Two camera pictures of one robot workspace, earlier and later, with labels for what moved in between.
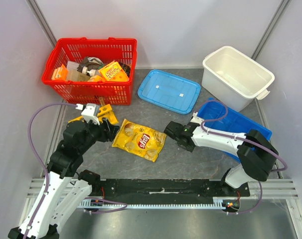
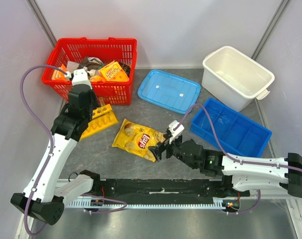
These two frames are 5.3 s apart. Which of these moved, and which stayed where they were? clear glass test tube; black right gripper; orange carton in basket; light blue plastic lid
Moved: black right gripper
Stayed: orange carton in basket; clear glass test tube; light blue plastic lid
